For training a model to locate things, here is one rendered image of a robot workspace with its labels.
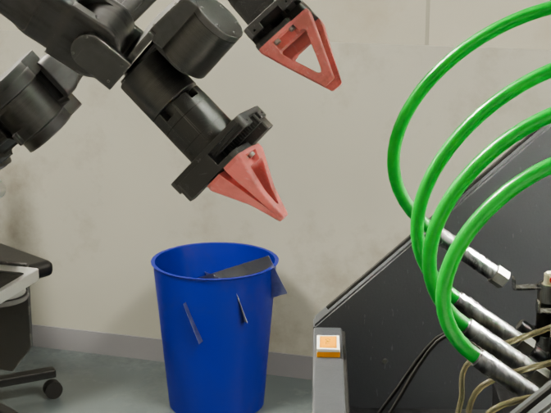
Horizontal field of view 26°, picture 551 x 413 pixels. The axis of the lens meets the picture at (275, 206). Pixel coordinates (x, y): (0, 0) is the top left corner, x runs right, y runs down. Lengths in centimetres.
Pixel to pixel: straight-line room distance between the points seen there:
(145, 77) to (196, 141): 8
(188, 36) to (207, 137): 10
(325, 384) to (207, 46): 51
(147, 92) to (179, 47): 6
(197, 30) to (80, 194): 294
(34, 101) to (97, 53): 51
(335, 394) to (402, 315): 25
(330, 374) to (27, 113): 54
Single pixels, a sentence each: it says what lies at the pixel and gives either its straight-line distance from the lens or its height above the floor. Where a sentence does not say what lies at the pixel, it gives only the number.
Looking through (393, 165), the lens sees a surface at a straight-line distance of 128.
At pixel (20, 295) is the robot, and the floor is 101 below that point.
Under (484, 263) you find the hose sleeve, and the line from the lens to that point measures 131.
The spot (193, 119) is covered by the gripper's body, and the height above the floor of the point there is 132.
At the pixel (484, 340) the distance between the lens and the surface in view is 117.
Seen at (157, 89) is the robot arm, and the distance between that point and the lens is 116.
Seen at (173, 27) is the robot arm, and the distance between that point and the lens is 114.
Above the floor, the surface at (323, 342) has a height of 96.
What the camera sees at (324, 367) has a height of 95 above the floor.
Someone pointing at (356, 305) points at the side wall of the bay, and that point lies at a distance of 165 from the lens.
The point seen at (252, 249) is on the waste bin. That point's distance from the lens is 375.
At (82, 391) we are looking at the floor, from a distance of 390.
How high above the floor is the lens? 153
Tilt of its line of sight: 15 degrees down
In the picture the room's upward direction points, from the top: straight up
